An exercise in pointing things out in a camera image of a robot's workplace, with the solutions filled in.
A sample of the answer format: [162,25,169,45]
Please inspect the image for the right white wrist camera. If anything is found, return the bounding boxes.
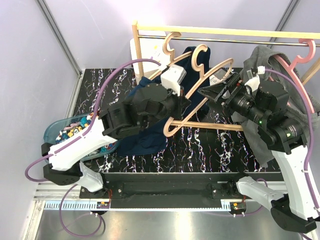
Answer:
[244,66,266,93]

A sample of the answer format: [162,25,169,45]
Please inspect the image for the beige hanger of comic shorts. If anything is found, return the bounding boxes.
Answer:
[163,44,234,137]

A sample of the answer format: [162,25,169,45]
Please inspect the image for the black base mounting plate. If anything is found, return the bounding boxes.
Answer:
[49,171,286,211]

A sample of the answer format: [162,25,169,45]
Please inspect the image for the wooden clothes rack frame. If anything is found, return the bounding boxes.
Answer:
[132,20,320,131]

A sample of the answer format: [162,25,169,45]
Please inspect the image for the colourful comic print shorts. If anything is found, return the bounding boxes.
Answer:
[55,112,119,155]

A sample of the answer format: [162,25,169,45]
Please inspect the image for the grey shorts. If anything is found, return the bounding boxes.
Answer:
[231,44,320,168]

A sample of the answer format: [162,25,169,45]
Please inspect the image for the navy blue shorts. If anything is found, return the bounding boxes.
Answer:
[116,47,211,157]

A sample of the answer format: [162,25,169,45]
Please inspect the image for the blue transparent plastic bin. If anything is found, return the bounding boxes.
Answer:
[43,113,108,162]

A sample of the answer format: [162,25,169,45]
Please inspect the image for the pink plastic hanger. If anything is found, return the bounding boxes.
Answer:
[271,38,319,115]

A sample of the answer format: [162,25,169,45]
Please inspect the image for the purple cable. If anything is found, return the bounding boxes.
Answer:
[24,58,167,237]
[207,68,318,240]

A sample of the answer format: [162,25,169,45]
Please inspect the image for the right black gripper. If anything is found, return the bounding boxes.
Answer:
[198,71,269,125]

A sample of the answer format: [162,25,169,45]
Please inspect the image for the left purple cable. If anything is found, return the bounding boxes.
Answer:
[24,58,167,237]

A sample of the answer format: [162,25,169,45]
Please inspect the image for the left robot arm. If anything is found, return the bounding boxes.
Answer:
[43,83,191,198]

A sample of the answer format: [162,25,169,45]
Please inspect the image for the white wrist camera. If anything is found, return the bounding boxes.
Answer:
[244,66,266,93]
[160,64,187,97]

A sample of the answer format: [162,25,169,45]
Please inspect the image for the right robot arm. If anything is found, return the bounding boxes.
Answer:
[199,74,319,234]

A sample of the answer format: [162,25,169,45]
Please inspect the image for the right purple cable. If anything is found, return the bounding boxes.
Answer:
[207,68,318,240]

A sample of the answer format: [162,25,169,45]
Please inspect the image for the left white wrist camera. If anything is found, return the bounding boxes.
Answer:
[160,64,187,97]

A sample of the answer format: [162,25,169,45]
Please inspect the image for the white box with stickers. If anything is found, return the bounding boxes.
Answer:
[130,30,170,84]

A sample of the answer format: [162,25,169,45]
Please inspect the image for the grey booklet with label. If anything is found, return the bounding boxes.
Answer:
[209,68,232,86]

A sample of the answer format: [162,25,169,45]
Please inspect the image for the beige hanger of navy shorts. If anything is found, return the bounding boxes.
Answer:
[148,31,193,80]

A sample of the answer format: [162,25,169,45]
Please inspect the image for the metal clothes rail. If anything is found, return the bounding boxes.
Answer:
[137,34,320,47]

